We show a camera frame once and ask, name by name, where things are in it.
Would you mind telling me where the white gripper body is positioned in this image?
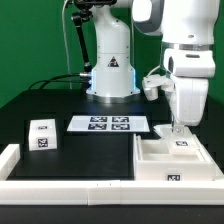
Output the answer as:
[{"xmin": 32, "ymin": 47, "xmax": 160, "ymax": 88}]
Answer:
[{"xmin": 165, "ymin": 75, "xmax": 209, "ymax": 126}]

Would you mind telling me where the white cabinet door panel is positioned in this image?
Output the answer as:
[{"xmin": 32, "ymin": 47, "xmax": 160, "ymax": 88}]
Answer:
[
  {"xmin": 164, "ymin": 133, "xmax": 199, "ymax": 155},
  {"xmin": 154, "ymin": 124, "xmax": 172, "ymax": 139}
]

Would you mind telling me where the white cabinet body box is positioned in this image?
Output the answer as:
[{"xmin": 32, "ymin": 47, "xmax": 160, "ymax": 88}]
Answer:
[{"xmin": 133, "ymin": 135, "xmax": 224, "ymax": 181}]

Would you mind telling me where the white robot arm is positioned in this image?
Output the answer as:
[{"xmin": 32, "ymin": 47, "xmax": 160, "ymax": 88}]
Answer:
[{"xmin": 75, "ymin": 0, "xmax": 220, "ymax": 129}]

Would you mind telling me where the small white cabinet top block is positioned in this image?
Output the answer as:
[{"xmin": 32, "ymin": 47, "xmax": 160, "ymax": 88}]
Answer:
[{"xmin": 28, "ymin": 119, "xmax": 57, "ymax": 151}]

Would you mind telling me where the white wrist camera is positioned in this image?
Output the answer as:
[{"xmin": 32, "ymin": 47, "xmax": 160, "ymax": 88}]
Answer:
[{"xmin": 142, "ymin": 74, "xmax": 174, "ymax": 101}]

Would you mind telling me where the white marker base plate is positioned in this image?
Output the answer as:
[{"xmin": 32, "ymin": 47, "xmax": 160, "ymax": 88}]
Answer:
[{"xmin": 67, "ymin": 116, "xmax": 150, "ymax": 132}]

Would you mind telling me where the black cable bundle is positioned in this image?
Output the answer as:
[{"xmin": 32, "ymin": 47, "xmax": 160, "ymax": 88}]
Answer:
[{"xmin": 27, "ymin": 73, "xmax": 92, "ymax": 91}]

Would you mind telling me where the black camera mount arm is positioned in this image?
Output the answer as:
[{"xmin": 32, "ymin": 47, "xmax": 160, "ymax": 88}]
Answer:
[{"xmin": 71, "ymin": 0, "xmax": 117, "ymax": 72}]

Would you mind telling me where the white hanging cable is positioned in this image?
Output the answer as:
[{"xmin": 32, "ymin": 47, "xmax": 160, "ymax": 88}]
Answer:
[{"xmin": 61, "ymin": 0, "xmax": 74, "ymax": 90}]

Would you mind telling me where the white U-shaped fence frame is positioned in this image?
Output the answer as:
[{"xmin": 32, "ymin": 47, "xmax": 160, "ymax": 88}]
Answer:
[{"xmin": 0, "ymin": 144, "xmax": 224, "ymax": 205}]

